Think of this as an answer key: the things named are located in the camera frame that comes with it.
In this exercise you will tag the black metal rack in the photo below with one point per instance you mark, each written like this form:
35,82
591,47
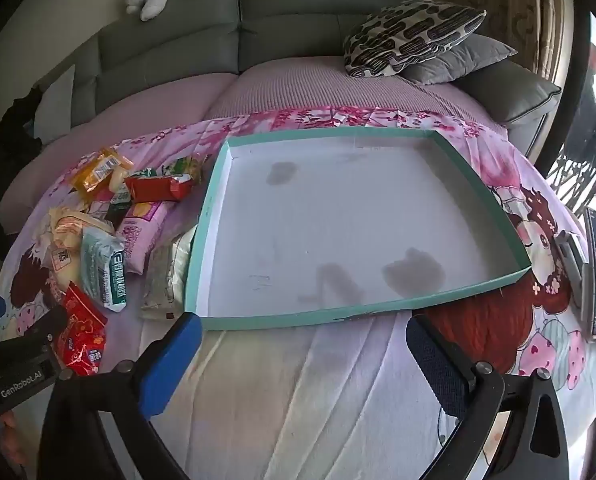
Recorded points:
588,150

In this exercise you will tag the teal shallow cardboard box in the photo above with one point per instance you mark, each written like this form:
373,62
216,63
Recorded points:
328,220

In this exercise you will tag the black beige patterned pillow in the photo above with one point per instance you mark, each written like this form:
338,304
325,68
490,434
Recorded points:
408,35

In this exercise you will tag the black clothing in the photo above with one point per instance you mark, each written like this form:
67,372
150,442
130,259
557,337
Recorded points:
7,150

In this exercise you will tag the pink printed blanket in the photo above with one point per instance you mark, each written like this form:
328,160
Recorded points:
303,400

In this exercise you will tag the orange snack packet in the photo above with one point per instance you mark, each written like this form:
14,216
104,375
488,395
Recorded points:
97,170

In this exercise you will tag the white teal snack packet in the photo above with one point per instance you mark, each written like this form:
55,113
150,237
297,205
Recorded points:
102,270

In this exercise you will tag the small grey device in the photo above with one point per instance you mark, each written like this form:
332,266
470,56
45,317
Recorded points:
570,255

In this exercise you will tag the pink ribbed sofa cover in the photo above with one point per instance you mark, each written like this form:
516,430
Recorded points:
328,80

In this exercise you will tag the dark window frame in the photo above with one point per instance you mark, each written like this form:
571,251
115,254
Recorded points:
575,60

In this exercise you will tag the shiny red snack packet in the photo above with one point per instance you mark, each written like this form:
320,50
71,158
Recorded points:
77,312

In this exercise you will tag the grey sofa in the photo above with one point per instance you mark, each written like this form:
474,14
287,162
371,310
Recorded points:
278,15

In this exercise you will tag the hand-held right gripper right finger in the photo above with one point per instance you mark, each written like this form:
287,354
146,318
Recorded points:
435,365

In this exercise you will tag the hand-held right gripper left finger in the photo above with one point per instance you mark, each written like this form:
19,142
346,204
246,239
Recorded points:
170,365

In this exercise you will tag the clear bread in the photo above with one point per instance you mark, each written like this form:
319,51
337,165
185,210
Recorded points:
62,265

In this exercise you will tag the light grey cushion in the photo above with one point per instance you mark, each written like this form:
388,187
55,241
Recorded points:
55,105

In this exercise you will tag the plain grey pillow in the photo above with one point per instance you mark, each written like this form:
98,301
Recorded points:
458,60

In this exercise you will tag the red white snack packet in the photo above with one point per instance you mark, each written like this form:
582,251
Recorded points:
160,187

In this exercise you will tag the translucent beige snack packet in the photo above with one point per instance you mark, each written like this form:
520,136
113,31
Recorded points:
170,275

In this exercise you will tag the beige patterned curtain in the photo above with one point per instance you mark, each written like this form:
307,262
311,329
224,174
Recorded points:
523,10

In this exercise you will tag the cream cake packet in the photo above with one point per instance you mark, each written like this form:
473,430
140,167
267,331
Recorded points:
72,222

